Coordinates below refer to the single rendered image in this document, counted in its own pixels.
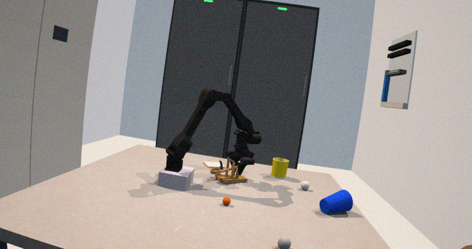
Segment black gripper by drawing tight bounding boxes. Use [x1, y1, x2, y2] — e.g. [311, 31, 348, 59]
[225, 143, 255, 175]

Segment yellow cup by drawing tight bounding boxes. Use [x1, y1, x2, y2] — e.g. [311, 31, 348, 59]
[271, 157, 289, 179]

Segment orange ball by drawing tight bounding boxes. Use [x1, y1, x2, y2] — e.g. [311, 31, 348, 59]
[222, 197, 231, 205]

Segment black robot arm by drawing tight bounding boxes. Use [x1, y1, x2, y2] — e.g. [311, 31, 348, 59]
[165, 88, 262, 172]

